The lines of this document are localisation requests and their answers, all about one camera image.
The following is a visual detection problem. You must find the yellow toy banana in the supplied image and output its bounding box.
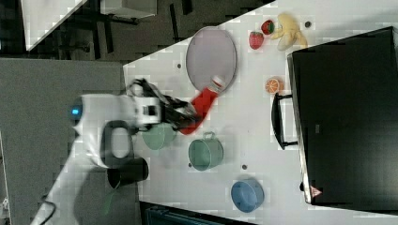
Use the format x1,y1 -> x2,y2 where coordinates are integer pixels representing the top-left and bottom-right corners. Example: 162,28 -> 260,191
270,12 -> 308,52

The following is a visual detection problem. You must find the green cup with handle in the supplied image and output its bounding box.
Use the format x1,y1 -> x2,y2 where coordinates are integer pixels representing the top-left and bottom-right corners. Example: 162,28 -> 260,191
189,131 -> 223,172

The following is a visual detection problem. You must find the red toy strawberry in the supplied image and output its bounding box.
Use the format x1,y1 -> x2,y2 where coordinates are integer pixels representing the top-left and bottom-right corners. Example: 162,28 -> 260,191
261,20 -> 275,35
249,31 -> 264,50

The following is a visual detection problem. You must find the red ketchup bottle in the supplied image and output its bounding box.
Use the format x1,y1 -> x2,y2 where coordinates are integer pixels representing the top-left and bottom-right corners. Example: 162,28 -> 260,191
178,75 -> 226,136

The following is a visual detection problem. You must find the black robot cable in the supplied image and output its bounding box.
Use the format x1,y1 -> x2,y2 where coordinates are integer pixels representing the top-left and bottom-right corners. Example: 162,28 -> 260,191
37,194 -> 57,225

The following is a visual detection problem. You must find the orange slice toy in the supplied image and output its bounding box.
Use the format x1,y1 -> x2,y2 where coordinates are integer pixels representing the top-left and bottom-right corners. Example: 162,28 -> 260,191
265,78 -> 283,95

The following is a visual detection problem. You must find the black oven door handle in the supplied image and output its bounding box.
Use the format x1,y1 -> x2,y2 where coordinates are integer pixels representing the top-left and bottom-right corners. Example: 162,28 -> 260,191
271,93 -> 298,150

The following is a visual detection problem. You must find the lilac round plate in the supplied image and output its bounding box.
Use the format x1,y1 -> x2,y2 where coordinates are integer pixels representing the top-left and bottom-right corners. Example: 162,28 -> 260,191
185,26 -> 237,91

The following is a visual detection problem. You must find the green plastic colander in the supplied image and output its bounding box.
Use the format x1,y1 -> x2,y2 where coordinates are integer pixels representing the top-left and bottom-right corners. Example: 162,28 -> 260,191
142,123 -> 176,150

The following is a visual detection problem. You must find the black toaster oven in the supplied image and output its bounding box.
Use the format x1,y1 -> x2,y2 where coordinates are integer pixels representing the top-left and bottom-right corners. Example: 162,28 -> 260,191
287,27 -> 398,215

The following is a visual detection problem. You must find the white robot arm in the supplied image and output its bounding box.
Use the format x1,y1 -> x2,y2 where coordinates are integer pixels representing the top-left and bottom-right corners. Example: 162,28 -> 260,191
30,78 -> 199,225

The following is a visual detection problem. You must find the blue plastic cup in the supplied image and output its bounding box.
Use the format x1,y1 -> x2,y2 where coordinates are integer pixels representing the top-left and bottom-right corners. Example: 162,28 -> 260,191
231,178 -> 265,213

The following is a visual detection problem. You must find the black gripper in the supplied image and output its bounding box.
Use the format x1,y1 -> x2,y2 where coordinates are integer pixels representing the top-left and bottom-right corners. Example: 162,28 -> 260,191
128,78 -> 201,130

